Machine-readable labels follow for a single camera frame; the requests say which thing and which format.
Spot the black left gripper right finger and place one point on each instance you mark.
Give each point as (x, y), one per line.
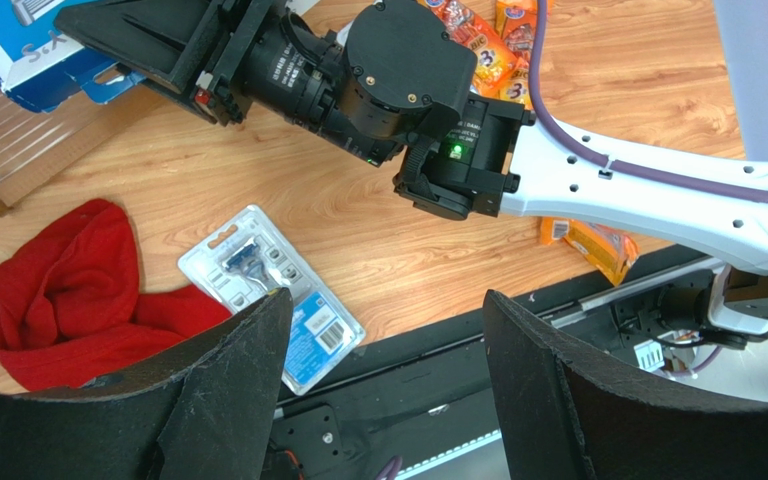
(567, 410)

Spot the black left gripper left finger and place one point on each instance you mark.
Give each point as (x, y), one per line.
(202, 409)

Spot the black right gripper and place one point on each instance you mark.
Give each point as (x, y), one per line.
(271, 57)

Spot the small blue Harry's razor box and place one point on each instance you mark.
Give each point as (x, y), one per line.
(41, 67)

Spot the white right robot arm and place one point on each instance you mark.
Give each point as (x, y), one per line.
(399, 84)

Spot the wooden two-tier shelf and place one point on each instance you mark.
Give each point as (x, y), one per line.
(35, 147)

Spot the red cloth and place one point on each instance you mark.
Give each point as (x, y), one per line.
(72, 308)

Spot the orange Bic razor bag front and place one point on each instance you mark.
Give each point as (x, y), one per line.
(610, 251)

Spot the orange bic razor bag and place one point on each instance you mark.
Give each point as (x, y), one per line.
(515, 23)
(610, 251)
(495, 61)

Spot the orange Bic razor bag left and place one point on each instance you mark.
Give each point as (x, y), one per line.
(495, 61)

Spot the orange Bic razor bag right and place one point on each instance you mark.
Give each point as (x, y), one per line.
(515, 23)

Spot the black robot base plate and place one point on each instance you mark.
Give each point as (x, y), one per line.
(426, 397)

